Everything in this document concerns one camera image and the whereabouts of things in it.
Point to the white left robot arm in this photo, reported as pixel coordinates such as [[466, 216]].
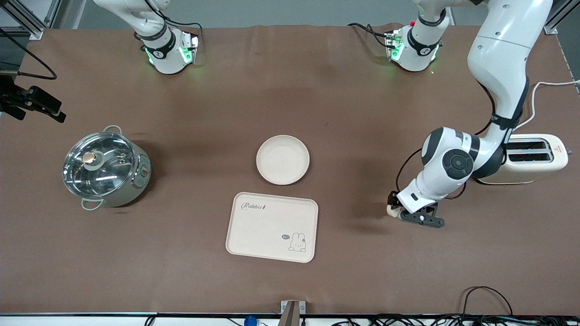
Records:
[[498, 54]]

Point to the brown table mat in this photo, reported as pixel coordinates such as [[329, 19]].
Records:
[[317, 90]]

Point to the grey metal camera bracket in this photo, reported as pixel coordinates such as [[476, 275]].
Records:
[[292, 312]]

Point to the beige rabbit print tray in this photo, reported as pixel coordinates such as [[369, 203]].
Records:
[[267, 231]]

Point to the small pale bun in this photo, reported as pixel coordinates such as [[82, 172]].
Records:
[[391, 213]]

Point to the small blue round object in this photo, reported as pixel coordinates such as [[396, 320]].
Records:
[[250, 321]]

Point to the glass pot lid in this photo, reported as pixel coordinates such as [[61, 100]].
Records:
[[99, 165]]

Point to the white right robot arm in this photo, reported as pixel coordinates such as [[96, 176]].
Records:
[[163, 54]]

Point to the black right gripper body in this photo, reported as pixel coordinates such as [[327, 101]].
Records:
[[12, 99]]

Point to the round beige plate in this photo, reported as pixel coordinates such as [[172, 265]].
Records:
[[283, 159]]

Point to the cream two-slot toaster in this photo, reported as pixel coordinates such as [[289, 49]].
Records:
[[543, 158]]

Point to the aluminium frame profile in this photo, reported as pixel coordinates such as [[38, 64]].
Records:
[[555, 25], [27, 22]]

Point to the silver electric cooking pot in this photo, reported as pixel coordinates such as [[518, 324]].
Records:
[[136, 185]]

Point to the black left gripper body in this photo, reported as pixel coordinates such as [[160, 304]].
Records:
[[392, 199]]

